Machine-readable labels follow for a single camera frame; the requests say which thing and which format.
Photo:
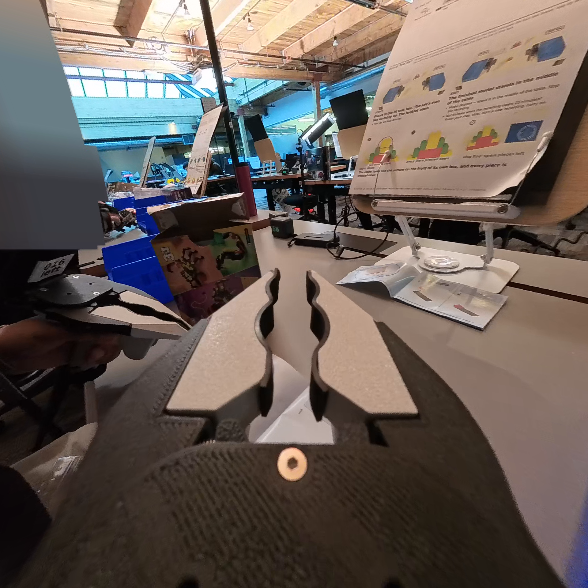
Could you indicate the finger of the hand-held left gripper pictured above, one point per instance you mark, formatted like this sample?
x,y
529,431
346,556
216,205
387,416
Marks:
x,y
151,308
138,324

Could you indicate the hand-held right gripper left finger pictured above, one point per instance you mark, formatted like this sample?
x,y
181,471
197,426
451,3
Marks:
x,y
216,363

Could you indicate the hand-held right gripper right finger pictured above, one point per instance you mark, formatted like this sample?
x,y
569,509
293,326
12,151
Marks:
x,y
363,363

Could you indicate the instruction booklet with yellow back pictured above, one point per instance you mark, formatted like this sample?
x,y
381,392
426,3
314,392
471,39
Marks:
x,y
294,413

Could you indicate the colourful toy brick set box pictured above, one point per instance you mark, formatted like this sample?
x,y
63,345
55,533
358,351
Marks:
x,y
202,262

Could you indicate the person's left hand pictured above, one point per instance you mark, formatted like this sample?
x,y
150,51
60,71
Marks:
x,y
41,344

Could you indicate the open light blue instruction booklet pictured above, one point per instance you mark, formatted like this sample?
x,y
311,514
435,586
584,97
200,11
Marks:
x,y
427,294

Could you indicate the flat black device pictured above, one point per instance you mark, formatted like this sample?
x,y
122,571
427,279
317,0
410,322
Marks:
x,y
314,239

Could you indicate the book stand with wooden board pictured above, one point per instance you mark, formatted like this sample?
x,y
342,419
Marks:
x,y
459,271

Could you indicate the clear plastic parts bag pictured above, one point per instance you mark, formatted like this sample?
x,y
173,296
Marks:
x,y
55,459

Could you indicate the cardboard sign board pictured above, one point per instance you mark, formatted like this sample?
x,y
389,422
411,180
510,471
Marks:
x,y
206,147

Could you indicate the black vertical pole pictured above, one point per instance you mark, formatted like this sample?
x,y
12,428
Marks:
x,y
220,92

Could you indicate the desk lamp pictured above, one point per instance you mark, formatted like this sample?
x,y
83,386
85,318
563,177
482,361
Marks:
x,y
317,131

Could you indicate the printed task instruction sheet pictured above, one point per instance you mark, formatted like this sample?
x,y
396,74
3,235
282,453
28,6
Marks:
x,y
459,92

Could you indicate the small black cube camera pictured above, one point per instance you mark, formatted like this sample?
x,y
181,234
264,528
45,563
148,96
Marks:
x,y
281,227

